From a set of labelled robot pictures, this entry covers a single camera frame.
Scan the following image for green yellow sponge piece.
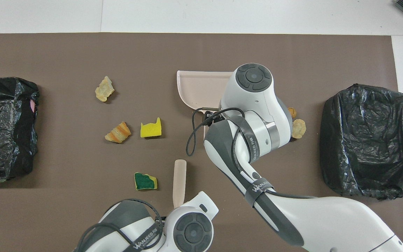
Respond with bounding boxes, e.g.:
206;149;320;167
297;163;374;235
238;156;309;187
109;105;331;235
134;172;158;191

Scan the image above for beige plastic dustpan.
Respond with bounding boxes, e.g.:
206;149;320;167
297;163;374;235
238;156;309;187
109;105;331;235
177;70;235;140

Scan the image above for brown table mat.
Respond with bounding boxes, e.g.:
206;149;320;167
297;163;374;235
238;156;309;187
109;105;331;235
0;33;403;252

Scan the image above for black bag bin pink tag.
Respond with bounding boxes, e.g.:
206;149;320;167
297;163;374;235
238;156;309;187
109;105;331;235
0;77;40;182

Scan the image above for yellow notched sponge piece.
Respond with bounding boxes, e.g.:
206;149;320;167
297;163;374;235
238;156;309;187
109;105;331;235
140;117;162;138

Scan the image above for orange striped croissant piece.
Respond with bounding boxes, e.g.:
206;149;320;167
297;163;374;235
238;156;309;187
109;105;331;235
105;121;132;144

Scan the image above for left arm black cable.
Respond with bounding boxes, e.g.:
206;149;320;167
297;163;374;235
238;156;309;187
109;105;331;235
74;198;167;252

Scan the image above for beige brush black bristles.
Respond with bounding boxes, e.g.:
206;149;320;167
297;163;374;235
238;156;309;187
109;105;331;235
173;160;187;209

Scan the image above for black bag lined bin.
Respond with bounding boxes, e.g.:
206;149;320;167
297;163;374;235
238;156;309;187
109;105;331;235
319;84;403;201

